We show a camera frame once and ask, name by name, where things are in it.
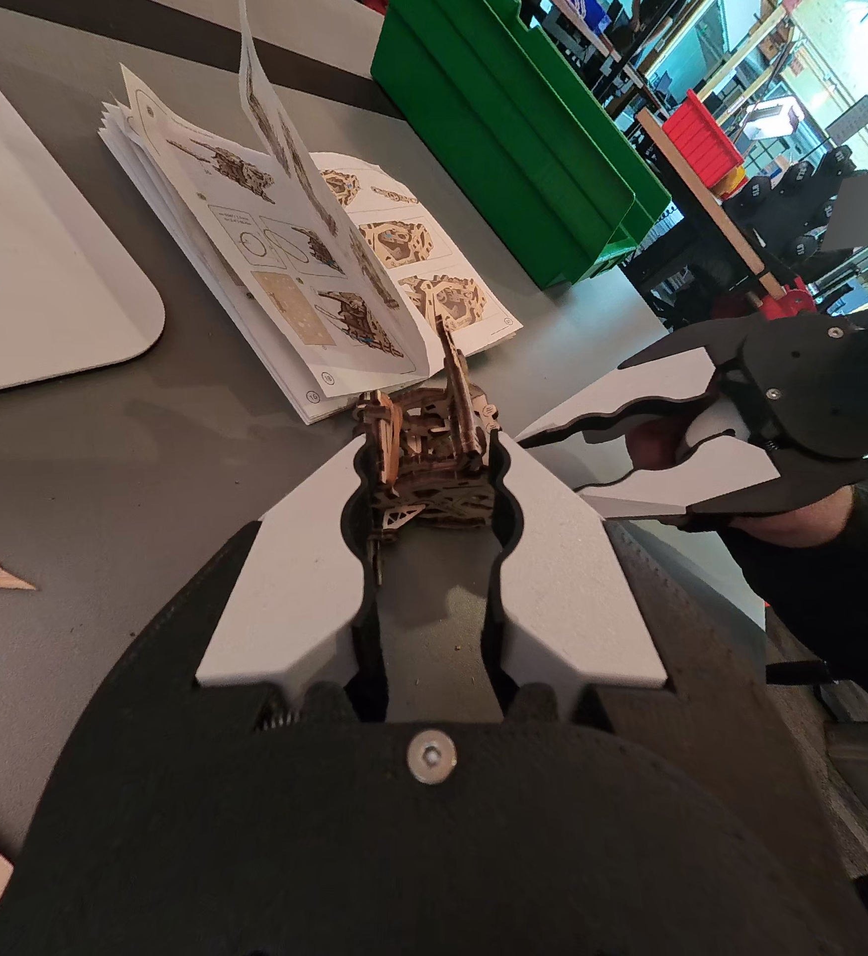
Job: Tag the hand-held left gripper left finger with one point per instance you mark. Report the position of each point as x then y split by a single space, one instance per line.
284 590

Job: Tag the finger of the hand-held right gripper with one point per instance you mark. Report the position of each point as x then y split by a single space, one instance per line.
703 474
650 381

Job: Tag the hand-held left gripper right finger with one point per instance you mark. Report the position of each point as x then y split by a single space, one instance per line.
576 590

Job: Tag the wooden model car chassis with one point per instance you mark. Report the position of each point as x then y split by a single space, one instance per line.
441 448

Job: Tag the person's right forearm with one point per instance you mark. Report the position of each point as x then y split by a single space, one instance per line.
852 597

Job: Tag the red metal fixture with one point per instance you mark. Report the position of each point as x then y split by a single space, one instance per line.
785 299

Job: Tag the wood-edged workbench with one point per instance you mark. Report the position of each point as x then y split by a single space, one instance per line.
710 202

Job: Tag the row of black labelled devices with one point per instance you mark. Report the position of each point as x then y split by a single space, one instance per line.
785 202

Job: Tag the red plastic bin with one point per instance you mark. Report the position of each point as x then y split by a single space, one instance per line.
699 142

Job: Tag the pointed pale wooden offcut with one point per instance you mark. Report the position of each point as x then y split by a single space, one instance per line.
6 576

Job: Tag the green plastic bin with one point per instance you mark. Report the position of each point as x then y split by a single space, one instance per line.
516 134

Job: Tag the grey chair armrest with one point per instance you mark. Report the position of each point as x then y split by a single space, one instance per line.
867 769

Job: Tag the white instruction booklet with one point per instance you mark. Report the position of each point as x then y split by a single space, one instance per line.
217 246

